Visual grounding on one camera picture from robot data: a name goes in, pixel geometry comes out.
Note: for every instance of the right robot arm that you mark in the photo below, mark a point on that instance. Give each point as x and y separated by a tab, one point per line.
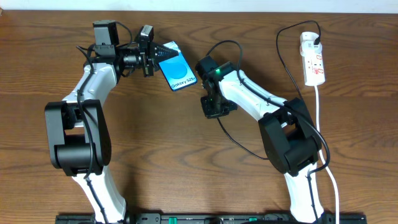
291	142

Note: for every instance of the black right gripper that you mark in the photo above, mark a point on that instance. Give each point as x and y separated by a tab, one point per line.
209	113

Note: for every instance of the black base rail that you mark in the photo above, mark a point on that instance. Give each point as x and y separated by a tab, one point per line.
156	218

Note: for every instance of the white charger plug adapter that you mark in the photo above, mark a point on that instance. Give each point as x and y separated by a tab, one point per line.
307	47

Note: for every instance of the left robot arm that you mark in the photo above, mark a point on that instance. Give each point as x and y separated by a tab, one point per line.
77	133

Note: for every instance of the white power strip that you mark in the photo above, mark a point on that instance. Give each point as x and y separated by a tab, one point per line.
313	66

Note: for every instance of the blue Galaxy smartphone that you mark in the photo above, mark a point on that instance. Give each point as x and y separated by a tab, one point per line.
176	70

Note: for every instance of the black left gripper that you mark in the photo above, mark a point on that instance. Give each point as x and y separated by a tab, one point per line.
148	59

